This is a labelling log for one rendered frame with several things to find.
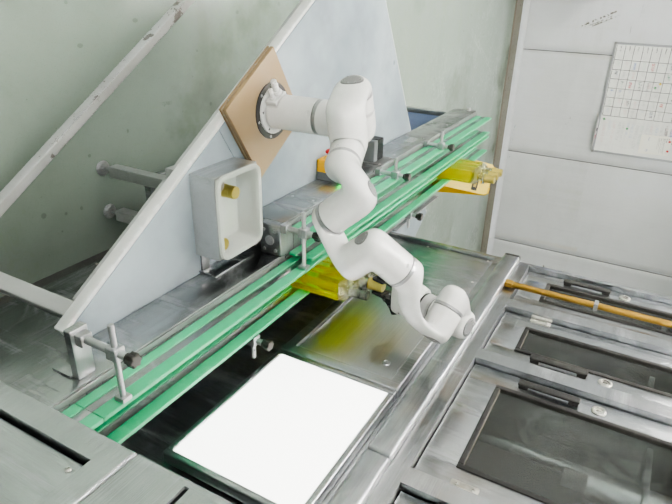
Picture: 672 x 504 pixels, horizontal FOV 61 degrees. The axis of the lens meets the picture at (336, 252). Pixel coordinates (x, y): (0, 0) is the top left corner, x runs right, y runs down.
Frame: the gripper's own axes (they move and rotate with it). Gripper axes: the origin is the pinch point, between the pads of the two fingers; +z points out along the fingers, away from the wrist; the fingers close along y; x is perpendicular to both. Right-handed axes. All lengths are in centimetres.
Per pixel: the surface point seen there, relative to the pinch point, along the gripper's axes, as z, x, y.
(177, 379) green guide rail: 8, 60, -4
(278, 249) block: 24.3, 16.2, 7.9
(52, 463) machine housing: -25, 96, 20
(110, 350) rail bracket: 0, 76, 15
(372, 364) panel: -10.9, 14.9, -13.1
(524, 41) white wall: 247, -543, 20
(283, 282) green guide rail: 14.7, 22.7, 3.6
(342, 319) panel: 9.5, 4.8, -13.1
